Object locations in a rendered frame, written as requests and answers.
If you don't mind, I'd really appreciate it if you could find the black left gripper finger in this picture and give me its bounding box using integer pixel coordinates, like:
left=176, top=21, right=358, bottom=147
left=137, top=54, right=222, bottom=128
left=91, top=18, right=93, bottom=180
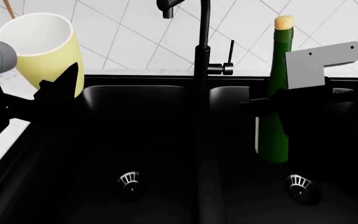
left=53, top=62, right=85, bottom=99

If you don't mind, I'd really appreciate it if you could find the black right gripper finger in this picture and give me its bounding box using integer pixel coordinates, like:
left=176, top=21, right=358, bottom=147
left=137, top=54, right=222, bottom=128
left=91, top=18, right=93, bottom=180
left=240, top=95, right=280, bottom=112

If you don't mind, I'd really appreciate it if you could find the green bottle with cork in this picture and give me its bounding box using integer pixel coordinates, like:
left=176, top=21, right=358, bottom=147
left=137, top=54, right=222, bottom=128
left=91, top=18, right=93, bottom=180
left=254, top=14, right=295, bottom=164

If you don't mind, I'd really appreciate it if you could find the pale yellow cup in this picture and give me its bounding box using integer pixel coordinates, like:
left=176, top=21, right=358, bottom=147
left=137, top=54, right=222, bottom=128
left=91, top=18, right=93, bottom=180
left=0, top=12, right=85, bottom=99

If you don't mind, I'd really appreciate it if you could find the black double basin sink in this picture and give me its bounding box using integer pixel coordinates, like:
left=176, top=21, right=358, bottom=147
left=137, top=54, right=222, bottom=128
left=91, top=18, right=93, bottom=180
left=0, top=74, right=358, bottom=224

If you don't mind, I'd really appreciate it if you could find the black gooseneck faucet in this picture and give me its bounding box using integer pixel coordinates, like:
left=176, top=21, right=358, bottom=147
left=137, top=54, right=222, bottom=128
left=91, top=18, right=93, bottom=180
left=156, top=0, right=226, bottom=91

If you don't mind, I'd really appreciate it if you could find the round metal drain strainer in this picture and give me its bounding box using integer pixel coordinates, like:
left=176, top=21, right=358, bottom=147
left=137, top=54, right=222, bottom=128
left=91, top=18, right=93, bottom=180
left=116, top=170, right=144, bottom=200
left=285, top=174, right=322, bottom=205

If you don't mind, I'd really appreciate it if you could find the orange-brown curved rod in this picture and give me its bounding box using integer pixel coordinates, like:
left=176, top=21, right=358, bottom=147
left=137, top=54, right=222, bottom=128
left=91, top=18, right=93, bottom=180
left=2, top=0, right=17, bottom=20

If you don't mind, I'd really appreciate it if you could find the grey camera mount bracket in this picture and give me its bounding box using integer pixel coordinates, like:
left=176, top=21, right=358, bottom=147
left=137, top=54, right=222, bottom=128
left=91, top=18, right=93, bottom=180
left=285, top=41, right=358, bottom=90

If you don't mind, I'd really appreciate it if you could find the black faucet lever handle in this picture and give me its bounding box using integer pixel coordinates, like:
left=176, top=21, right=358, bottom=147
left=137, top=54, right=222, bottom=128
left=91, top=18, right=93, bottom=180
left=223, top=39, right=235, bottom=76

